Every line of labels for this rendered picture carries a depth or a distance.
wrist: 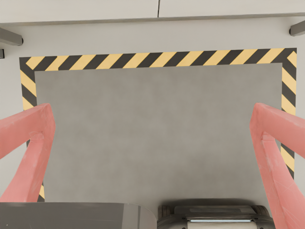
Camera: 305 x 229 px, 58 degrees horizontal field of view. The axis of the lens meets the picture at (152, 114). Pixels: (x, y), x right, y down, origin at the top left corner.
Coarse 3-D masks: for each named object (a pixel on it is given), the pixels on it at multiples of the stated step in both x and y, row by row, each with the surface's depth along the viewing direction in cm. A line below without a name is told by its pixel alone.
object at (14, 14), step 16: (0, 0) 56; (16, 0) 56; (32, 0) 56; (48, 0) 57; (64, 0) 57; (80, 0) 57; (96, 0) 58; (112, 0) 58; (128, 0) 59; (144, 0) 59; (0, 16) 68; (16, 16) 68; (32, 16) 69; (48, 16) 69; (64, 16) 70; (80, 16) 70; (96, 16) 71; (112, 16) 72; (128, 16) 72; (144, 16) 73
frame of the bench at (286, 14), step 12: (300, 12) 74; (0, 24) 75; (12, 24) 76; (24, 24) 76; (36, 24) 77; (48, 24) 77; (60, 24) 78; (72, 24) 78; (300, 24) 105; (0, 36) 97; (12, 36) 105
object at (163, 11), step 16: (160, 0) 59; (176, 0) 60; (192, 0) 60; (208, 0) 61; (224, 0) 61; (240, 0) 61; (256, 0) 62; (272, 0) 62; (288, 0) 63; (304, 0) 63; (160, 16) 73; (176, 16) 74
